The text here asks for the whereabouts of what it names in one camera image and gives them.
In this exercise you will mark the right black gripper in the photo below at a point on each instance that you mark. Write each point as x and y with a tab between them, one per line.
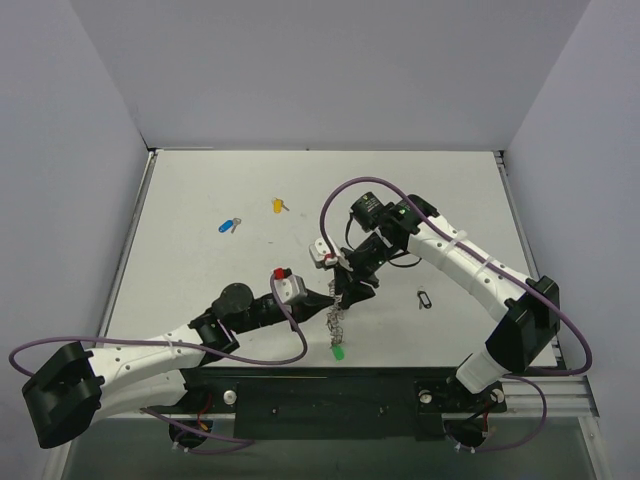
351	272

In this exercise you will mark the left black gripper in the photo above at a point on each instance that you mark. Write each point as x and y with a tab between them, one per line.
308	305

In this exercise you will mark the large metal keyring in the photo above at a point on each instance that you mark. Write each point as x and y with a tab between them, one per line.
334	316

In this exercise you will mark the black tag key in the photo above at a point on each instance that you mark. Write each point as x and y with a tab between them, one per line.
424	301

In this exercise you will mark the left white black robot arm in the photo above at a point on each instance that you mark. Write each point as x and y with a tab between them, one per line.
88	379

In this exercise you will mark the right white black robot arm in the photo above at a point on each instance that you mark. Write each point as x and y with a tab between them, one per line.
522	307

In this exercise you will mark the green key tag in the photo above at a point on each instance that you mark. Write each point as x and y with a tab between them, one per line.
338	352

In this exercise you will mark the yellow tag key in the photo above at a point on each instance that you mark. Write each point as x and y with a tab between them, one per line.
279	206

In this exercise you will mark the blue tag key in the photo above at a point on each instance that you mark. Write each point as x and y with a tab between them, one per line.
230	225

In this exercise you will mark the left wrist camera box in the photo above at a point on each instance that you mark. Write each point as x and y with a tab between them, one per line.
289	287

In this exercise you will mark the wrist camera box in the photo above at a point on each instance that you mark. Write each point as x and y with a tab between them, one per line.
323	254
289	287

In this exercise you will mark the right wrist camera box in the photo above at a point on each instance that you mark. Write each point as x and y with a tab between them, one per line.
323	254

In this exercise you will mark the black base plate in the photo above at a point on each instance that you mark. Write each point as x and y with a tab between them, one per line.
333	403

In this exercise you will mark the aluminium frame rail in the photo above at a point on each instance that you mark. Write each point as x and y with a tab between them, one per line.
565	397

